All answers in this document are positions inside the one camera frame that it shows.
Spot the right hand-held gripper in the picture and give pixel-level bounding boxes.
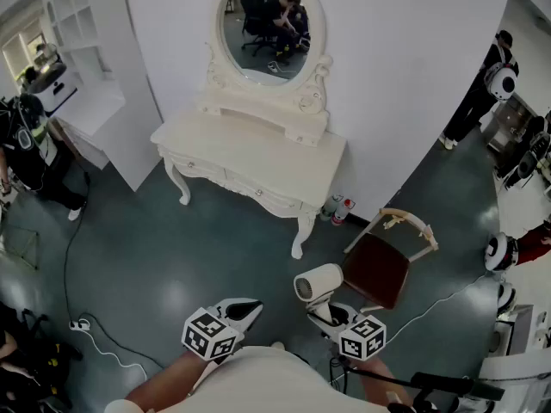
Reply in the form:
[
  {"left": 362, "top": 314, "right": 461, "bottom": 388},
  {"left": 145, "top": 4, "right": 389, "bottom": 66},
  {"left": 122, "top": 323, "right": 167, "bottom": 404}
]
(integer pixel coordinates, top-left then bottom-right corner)
[{"left": 306, "top": 301, "right": 387, "bottom": 361}]

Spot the white machine with black panel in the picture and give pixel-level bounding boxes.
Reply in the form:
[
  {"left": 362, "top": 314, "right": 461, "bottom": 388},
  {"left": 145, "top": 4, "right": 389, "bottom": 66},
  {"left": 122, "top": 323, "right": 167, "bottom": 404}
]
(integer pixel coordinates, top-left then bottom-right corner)
[{"left": 24, "top": 61, "right": 79, "bottom": 118}]

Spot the white bottle with green label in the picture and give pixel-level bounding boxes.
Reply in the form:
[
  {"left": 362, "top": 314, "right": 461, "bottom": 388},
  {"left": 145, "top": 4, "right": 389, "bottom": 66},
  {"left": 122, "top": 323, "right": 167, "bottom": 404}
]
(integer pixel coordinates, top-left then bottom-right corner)
[{"left": 319, "top": 194, "right": 344, "bottom": 223}]

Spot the white equipment housing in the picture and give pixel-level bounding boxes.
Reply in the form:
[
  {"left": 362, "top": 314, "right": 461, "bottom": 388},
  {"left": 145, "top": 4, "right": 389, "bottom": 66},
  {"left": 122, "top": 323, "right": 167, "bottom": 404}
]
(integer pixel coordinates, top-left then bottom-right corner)
[{"left": 476, "top": 280, "right": 551, "bottom": 413}]

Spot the person's left forearm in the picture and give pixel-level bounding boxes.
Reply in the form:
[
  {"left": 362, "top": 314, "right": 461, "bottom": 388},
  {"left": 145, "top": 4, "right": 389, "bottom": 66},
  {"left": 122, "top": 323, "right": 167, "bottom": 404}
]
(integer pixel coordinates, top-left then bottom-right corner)
[{"left": 123, "top": 347, "right": 216, "bottom": 413}]

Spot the person's white shirt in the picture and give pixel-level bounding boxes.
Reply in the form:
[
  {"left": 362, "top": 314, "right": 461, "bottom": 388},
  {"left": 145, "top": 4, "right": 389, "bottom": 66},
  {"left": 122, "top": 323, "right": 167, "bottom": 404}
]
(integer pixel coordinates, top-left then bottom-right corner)
[{"left": 158, "top": 342, "right": 391, "bottom": 413}]

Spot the wire frame rack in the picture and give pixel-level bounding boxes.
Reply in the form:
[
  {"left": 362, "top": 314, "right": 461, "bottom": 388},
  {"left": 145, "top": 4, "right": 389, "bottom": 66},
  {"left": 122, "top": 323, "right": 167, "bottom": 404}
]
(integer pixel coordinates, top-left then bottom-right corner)
[{"left": 0, "top": 223, "right": 40, "bottom": 271}]

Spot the cream dressing table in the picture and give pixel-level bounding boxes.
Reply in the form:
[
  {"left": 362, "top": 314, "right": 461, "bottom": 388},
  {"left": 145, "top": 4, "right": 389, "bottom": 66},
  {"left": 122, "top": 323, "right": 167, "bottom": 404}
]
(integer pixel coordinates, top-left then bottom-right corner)
[{"left": 150, "top": 99, "right": 348, "bottom": 260}]

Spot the black floor cable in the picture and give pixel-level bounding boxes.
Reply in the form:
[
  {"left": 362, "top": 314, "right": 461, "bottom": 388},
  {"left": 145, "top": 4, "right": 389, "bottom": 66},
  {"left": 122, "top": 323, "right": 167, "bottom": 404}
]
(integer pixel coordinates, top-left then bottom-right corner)
[{"left": 63, "top": 170, "right": 165, "bottom": 370}]

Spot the oval mirror with carved frame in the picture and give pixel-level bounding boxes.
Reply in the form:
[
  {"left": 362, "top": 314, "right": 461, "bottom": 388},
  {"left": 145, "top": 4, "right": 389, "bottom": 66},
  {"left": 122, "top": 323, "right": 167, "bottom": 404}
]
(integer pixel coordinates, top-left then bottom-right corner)
[{"left": 205, "top": 0, "right": 335, "bottom": 116}]

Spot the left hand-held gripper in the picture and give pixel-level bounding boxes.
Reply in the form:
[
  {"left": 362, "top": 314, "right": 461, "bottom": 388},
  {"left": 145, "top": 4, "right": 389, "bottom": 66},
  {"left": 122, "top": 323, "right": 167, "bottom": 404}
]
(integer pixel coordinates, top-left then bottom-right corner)
[{"left": 182, "top": 298, "right": 264, "bottom": 364}]

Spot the white hair dryer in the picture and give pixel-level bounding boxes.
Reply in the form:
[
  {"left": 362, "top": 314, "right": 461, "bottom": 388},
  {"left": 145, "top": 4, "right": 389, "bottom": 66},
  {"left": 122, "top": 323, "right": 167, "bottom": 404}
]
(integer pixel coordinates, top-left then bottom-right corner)
[{"left": 293, "top": 262, "right": 344, "bottom": 317}]

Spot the wooden chair with brown seat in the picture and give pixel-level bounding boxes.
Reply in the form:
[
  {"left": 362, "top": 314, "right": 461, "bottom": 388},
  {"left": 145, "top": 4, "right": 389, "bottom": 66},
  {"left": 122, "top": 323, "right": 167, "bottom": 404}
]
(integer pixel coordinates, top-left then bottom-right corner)
[{"left": 342, "top": 206, "right": 440, "bottom": 314}]

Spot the white open shelf cabinet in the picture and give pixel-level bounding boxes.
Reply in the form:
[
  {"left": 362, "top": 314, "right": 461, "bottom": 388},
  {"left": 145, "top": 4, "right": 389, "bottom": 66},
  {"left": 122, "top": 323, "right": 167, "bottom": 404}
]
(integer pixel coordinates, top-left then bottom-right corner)
[{"left": 45, "top": 0, "right": 165, "bottom": 193}]

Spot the white bottle with red label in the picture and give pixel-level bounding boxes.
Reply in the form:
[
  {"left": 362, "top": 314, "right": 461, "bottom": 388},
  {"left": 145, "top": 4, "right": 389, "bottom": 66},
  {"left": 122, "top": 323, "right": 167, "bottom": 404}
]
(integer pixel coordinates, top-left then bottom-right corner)
[{"left": 330, "top": 198, "right": 356, "bottom": 228}]

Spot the person's right forearm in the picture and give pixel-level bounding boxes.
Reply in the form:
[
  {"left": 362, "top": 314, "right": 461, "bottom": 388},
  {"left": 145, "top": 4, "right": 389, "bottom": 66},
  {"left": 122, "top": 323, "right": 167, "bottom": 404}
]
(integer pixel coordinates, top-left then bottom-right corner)
[{"left": 356, "top": 356, "right": 415, "bottom": 413}]

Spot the black stand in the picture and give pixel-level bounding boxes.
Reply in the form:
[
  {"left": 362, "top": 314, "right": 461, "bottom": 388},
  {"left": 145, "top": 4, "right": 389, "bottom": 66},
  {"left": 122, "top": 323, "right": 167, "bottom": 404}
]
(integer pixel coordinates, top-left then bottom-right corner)
[{"left": 329, "top": 356, "right": 505, "bottom": 413}]

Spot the white floor cable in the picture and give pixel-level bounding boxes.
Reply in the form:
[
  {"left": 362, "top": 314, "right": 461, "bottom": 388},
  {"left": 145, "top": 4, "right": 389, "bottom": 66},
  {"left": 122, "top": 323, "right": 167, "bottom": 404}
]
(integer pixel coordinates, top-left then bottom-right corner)
[
  {"left": 79, "top": 316, "right": 150, "bottom": 381},
  {"left": 384, "top": 273, "right": 488, "bottom": 348}
]

